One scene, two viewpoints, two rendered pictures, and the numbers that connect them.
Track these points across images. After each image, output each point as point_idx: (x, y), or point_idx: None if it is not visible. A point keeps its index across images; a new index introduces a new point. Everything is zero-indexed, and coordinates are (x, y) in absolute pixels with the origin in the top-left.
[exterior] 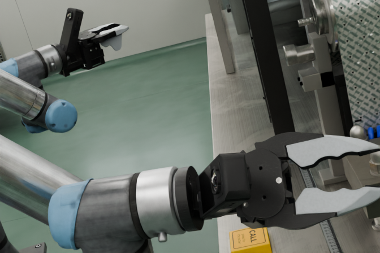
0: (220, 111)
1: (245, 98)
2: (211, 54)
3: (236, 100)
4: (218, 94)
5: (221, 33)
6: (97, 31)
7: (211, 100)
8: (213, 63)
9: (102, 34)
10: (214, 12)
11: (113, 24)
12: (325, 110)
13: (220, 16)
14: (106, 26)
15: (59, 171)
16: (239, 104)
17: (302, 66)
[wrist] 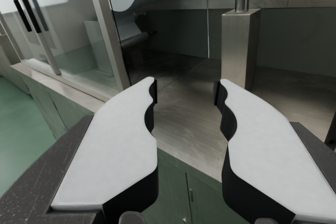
0: (219, 169)
1: (212, 138)
2: (71, 96)
3: (205, 143)
4: (164, 140)
5: (123, 72)
6: (157, 166)
7: (171, 153)
8: (90, 104)
9: (329, 198)
10: (115, 50)
11: (154, 82)
12: None
13: (121, 54)
14: (150, 106)
15: None
16: (223, 149)
17: (197, 89)
